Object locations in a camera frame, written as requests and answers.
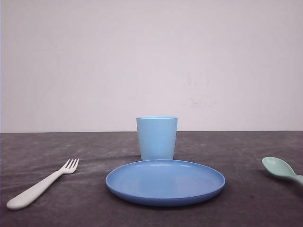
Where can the light blue plastic cup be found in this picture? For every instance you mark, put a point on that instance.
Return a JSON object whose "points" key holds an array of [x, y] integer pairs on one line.
{"points": [[157, 136]]}

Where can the mint green plastic spoon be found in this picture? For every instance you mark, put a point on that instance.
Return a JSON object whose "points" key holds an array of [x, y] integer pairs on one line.
{"points": [[281, 169]]}

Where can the white plastic fork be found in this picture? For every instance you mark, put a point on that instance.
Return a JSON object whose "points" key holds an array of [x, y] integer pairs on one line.
{"points": [[28, 196]]}

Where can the blue plastic plate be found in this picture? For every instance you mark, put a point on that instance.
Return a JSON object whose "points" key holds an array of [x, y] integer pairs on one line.
{"points": [[165, 183]]}

